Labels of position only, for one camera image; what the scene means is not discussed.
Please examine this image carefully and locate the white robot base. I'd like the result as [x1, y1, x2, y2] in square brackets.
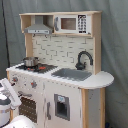
[3, 115, 36, 128]

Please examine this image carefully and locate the white toy microwave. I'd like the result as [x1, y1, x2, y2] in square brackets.
[54, 14, 92, 34]

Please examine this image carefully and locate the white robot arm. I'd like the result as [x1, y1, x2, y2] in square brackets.
[0, 82, 21, 128]

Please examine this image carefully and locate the left red stove knob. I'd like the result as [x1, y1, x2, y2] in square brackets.
[12, 77, 18, 82]

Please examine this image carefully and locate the white oven door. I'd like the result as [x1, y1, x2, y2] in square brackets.
[13, 87, 44, 128]

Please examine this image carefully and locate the red stove knob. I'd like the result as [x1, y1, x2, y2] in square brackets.
[12, 77, 18, 82]
[31, 81, 37, 88]

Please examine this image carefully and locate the small metal pot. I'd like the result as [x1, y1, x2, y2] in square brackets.
[23, 57, 39, 67]

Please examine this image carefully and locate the white cupboard door with dispenser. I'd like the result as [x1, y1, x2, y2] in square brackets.
[45, 82, 82, 128]

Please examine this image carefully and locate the grey toy sink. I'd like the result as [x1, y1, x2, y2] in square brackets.
[52, 68, 92, 81]

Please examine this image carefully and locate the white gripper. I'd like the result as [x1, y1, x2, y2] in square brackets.
[2, 82, 21, 109]

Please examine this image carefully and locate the grey range hood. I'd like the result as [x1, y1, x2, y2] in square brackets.
[24, 15, 52, 34]

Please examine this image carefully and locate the right red stove knob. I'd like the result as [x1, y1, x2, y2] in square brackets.
[31, 81, 37, 88]

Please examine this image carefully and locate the black toy faucet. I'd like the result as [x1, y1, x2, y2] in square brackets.
[75, 51, 93, 70]

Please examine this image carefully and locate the black toy stovetop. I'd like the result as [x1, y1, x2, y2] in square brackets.
[18, 63, 55, 73]

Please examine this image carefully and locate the wooden toy kitchen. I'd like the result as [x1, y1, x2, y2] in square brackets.
[7, 11, 114, 128]

